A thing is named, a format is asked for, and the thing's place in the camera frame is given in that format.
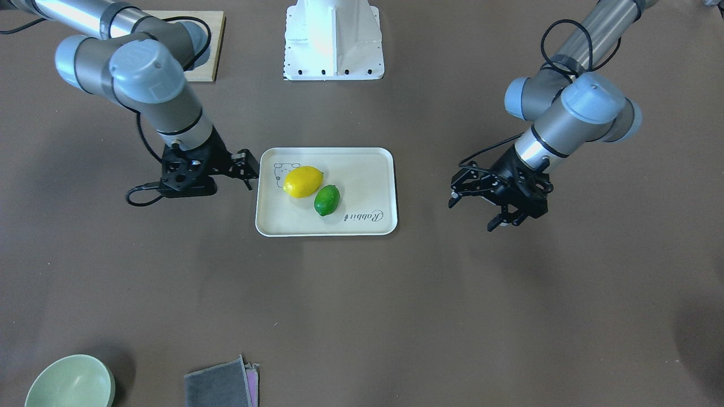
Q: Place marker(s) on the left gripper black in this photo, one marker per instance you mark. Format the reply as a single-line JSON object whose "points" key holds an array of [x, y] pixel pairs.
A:
{"points": [[511, 176]]}

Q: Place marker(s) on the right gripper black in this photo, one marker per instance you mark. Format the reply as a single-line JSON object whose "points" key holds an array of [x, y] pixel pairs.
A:
{"points": [[217, 156]]}

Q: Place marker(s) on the yellow lemon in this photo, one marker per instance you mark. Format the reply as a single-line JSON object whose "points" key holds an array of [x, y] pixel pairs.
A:
{"points": [[302, 181]]}

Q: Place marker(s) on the green lime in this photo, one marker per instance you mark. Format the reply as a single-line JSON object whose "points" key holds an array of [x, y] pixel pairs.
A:
{"points": [[327, 200]]}

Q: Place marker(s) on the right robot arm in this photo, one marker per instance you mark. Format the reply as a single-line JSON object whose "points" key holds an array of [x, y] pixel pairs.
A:
{"points": [[139, 62]]}

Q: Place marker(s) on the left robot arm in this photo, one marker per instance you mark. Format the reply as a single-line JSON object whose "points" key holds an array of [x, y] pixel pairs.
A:
{"points": [[567, 103]]}

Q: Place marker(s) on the cream rabbit tray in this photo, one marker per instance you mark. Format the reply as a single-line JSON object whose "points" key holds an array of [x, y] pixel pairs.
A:
{"points": [[364, 176]]}

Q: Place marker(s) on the bamboo cutting board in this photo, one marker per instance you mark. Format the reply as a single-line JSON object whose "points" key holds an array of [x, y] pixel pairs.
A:
{"points": [[216, 21]]}

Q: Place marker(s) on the pink folded cloth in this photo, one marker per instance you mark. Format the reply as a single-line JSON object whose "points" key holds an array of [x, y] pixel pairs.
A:
{"points": [[252, 375]]}

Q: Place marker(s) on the grey folded cloth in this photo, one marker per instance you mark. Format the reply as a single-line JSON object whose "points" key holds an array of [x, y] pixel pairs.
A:
{"points": [[221, 385]]}

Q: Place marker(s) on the pale green bowl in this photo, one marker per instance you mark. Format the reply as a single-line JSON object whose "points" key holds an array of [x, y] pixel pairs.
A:
{"points": [[75, 380]]}

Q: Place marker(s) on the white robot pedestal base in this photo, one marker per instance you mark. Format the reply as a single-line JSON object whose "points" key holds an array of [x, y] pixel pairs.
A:
{"points": [[333, 40]]}

